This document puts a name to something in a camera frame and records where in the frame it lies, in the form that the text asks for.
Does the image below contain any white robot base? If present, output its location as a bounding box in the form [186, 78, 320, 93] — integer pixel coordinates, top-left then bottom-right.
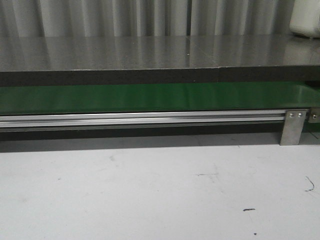
[289, 0, 320, 39]

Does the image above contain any green conveyor belt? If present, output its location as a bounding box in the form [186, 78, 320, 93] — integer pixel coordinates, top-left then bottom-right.
[0, 81, 320, 116]

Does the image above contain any dark grey back table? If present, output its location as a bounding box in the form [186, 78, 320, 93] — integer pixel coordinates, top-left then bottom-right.
[0, 34, 320, 87]

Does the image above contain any steel roller end plate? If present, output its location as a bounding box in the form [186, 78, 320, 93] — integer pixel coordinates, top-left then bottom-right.
[308, 107, 320, 124]

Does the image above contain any grey curtain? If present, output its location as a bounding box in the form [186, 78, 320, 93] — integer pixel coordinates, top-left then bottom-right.
[0, 0, 294, 37]

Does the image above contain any aluminium conveyor side rail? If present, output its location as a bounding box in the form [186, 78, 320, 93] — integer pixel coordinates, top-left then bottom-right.
[0, 109, 286, 129]

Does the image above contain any steel conveyor support bracket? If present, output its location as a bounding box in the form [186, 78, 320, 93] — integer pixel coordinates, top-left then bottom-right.
[280, 109, 308, 146]

